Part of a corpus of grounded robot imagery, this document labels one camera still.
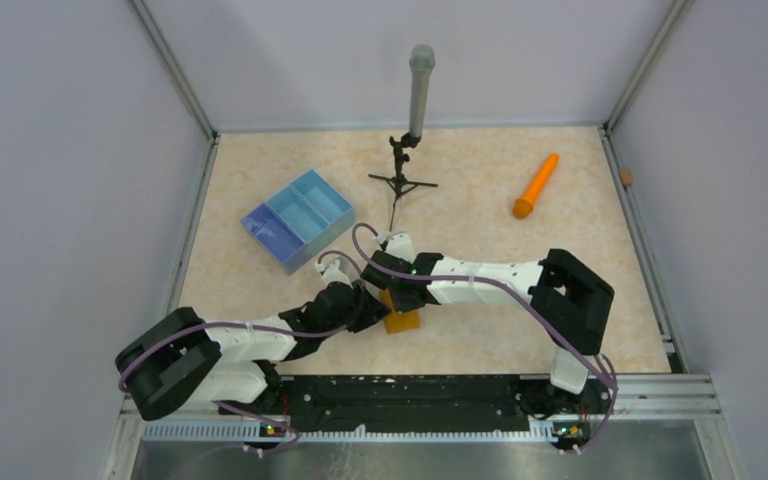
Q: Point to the orange marker pen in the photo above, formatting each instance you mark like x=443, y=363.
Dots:
x=524, y=205

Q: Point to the grey microphone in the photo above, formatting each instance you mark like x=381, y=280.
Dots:
x=421, y=63

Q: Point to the small wooden block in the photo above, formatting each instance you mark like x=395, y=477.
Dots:
x=626, y=178

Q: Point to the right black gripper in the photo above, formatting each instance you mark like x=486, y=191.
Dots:
x=399, y=306

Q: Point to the black tripod stand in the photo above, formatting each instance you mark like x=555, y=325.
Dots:
x=399, y=183

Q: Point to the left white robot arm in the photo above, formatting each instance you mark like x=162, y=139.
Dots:
x=185, y=359

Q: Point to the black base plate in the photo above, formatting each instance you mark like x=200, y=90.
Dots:
x=422, y=403

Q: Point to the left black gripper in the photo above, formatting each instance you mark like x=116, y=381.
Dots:
x=371, y=313

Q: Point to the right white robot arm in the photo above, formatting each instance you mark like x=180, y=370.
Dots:
x=569, y=300

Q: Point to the blue compartment organizer box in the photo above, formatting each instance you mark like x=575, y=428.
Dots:
x=300, y=220

